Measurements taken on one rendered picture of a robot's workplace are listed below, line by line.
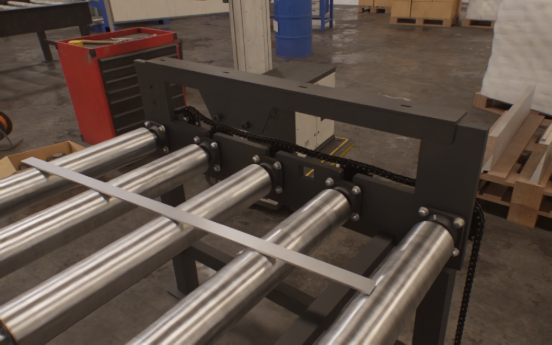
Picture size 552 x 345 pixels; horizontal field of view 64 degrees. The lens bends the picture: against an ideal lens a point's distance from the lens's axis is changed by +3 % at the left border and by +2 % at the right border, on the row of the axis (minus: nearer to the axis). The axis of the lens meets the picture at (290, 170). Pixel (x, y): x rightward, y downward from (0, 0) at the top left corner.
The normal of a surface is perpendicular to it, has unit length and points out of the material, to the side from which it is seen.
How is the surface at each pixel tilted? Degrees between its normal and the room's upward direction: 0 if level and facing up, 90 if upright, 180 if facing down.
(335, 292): 0
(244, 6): 90
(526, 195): 90
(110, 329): 0
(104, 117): 90
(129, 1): 90
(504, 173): 0
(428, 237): 14
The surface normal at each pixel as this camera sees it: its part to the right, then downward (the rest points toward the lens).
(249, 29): 0.86, 0.22
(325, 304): -0.03, -0.89
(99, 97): -0.60, 0.39
